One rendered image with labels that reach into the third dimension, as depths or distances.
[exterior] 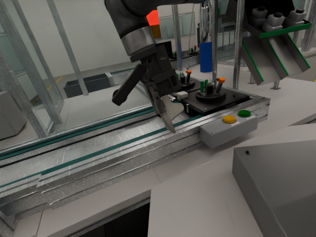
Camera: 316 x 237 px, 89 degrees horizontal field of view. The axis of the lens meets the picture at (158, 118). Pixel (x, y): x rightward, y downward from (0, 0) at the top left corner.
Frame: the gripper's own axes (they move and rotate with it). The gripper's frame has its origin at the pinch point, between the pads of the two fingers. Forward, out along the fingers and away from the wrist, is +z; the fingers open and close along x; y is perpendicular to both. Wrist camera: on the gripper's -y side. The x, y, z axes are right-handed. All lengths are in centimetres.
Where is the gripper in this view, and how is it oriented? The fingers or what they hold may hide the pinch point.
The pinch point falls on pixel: (164, 125)
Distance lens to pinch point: 45.8
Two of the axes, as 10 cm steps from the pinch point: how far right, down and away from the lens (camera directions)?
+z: 3.8, 8.7, 3.2
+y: 9.1, -4.2, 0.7
